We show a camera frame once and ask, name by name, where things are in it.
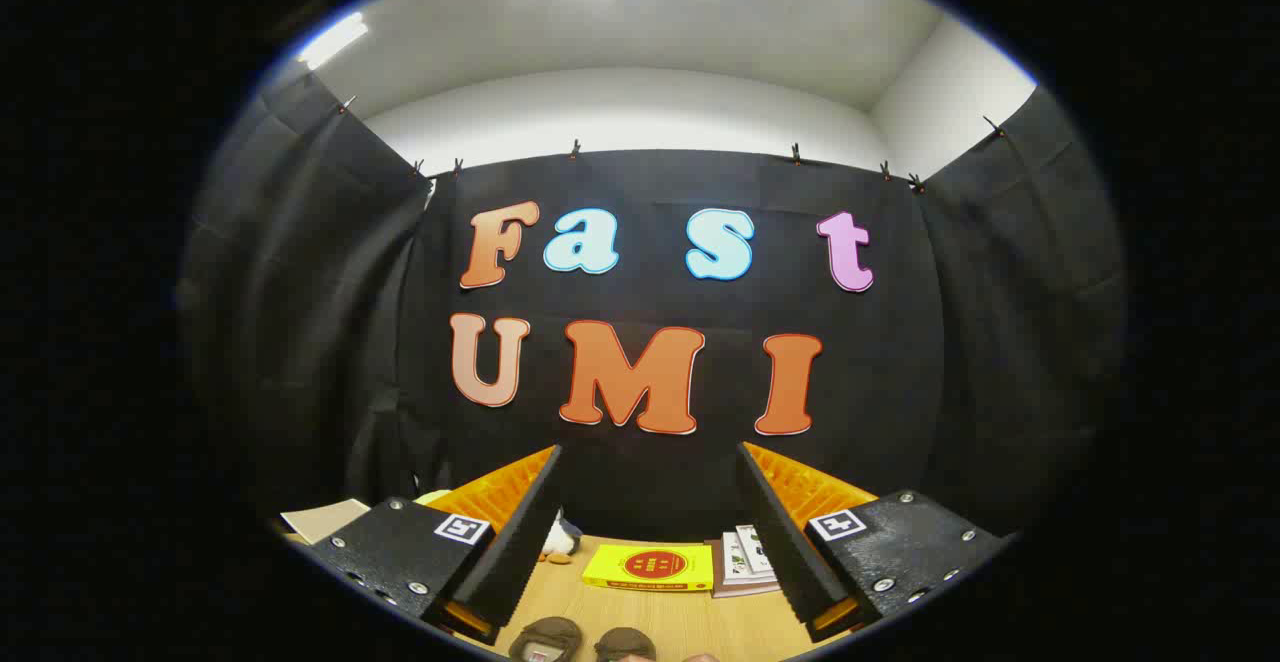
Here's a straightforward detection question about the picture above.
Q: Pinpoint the penguin plush toy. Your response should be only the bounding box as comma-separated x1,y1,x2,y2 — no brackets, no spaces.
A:
540,510,585,566

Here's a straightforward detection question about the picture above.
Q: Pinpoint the brown fuzzy shoe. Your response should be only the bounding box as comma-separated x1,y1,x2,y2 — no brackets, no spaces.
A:
508,616,584,662
594,627,658,662

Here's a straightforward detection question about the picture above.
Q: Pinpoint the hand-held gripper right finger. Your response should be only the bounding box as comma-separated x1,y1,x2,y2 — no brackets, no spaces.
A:
737,441,1011,643

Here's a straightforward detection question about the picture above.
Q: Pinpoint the yellow book with red circle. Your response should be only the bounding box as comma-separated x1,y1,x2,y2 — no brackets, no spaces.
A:
582,543,714,593

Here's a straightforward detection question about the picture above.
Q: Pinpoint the cream fabric storage box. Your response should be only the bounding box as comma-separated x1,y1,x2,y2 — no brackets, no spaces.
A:
280,499,371,546

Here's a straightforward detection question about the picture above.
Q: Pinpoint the ceiling light panel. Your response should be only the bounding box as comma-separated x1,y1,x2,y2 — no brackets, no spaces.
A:
296,12,369,71

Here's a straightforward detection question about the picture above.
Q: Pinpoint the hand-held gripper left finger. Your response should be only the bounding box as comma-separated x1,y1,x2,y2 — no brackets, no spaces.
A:
283,445,563,646

